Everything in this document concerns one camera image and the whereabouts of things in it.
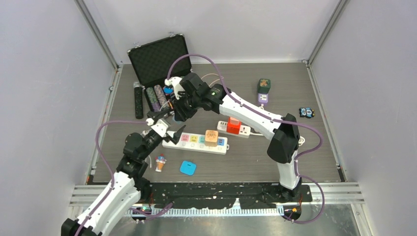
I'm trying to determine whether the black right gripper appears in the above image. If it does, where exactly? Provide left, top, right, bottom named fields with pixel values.
left=170, top=89, right=201, bottom=122

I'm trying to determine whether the beige cube socket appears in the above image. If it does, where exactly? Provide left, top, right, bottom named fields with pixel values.
left=204, top=130, right=218, bottom=147

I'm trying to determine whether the blue square case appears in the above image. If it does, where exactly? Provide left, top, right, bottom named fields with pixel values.
left=179, top=161, right=197, bottom=176

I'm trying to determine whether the red cube socket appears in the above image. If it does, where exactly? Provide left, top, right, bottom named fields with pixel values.
left=226, top=117, right=241, bottom=135

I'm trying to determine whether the dark green cube socket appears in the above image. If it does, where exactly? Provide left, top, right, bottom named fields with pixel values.
left=257, top=78, right=271, bottom=94

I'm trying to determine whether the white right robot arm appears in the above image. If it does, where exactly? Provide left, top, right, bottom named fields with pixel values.
left=165, top=73, right=302, bottom=202

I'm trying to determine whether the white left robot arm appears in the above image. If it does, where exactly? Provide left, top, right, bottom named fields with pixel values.
left=61, top=110, right=184, bottom=236

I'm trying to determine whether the long white colourful power strip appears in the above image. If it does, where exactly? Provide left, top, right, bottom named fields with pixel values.
left=162, top=132, right=230, bottom=155

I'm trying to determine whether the ice cream toy figure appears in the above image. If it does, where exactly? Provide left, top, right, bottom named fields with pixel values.
left=155, top=154, right=166, bottom=172

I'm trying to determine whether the small white USB power strip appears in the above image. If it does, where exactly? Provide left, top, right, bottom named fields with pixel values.
left=217, top=121, right=251, bottom=138

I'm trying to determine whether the black poker chip case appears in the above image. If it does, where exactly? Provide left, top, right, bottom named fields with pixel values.
left=127, top=33, right=193, bottom=113

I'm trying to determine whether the purple power strip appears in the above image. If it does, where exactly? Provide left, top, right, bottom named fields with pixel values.
left=258, top=93, right=268, bottom=106

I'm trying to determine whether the small blue black toy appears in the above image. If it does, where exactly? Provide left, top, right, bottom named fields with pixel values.
left=299, top=107, right=315, bottom=118

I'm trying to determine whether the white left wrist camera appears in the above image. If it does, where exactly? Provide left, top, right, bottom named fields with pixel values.
left=146, top=118, right=171, bottom=138

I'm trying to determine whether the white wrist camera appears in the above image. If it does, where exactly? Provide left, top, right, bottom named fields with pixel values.
left=164, top=77, right=185, bottom=100
left=146, top=118, right=171, bottom=138

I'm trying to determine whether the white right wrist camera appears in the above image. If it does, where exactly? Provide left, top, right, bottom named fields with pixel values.
left=164, top=77, right=185, bottom=100

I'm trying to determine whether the pink charging cable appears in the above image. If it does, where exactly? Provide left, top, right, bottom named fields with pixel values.
left=200, top=73, right=222, bottom=87

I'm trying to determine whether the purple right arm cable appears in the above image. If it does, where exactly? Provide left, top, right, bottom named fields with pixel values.
left=165, top=54, right=326, bottom=225

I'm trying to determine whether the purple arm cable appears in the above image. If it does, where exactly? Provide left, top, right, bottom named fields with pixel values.
left=73, top=119, right=154, bottom=236
left=165, top=54, right=326, bottom=225

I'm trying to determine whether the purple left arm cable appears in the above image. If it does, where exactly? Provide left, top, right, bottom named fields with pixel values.
left=73, top=119, right=154, bottom=236

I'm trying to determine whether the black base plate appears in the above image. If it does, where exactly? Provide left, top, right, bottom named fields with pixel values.
left=138, top=182, right=313, bottom=209

